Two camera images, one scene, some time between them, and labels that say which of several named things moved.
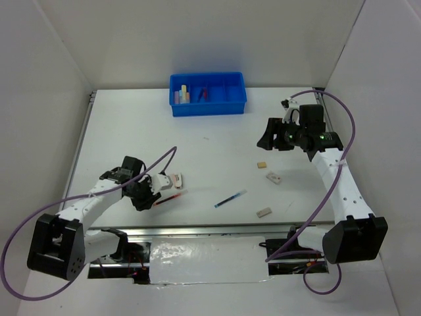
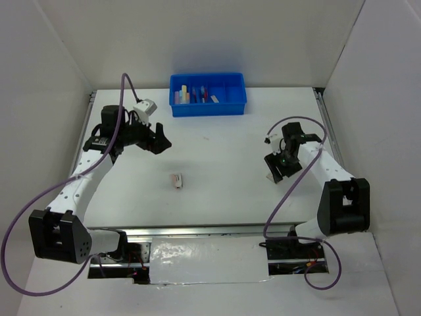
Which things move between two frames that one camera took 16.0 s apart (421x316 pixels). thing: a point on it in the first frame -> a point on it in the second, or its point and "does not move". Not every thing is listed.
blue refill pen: [241, 192] -> [193, 91]
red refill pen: [166, 199] -> [197, 95]
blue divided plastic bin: [215, 93] does not move
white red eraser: [273, 178] does not move
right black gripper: [275, 126] -> [272, 160]
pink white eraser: [177, 179] does not move
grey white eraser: [264, 212] -> [214, 99]
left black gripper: [148, 201] -> [157, 145]
